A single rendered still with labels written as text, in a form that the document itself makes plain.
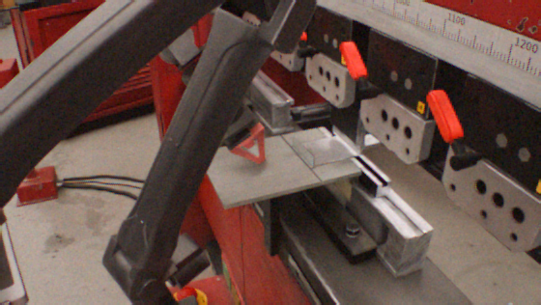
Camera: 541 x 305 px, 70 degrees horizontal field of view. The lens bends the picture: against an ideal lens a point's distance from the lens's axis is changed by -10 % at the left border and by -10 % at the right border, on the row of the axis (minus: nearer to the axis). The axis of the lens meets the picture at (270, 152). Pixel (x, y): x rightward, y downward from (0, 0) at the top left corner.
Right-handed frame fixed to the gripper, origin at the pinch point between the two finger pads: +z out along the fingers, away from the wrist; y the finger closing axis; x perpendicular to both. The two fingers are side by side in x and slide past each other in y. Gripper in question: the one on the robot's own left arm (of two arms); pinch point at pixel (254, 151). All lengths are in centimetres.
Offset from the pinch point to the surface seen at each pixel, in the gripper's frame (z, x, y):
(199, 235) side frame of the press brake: 84, 43, 84
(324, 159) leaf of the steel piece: 8.3, -9.7, -3.8
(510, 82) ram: -15.0, -25.5, -36.2
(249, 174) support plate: 1.7, 3.1, -2.6
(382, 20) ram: -15.3, -25.6, -12.8
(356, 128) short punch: 5.6, -17.6, -5.1
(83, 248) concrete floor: 66, 96, 105
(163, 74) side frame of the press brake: 11, 11, 85
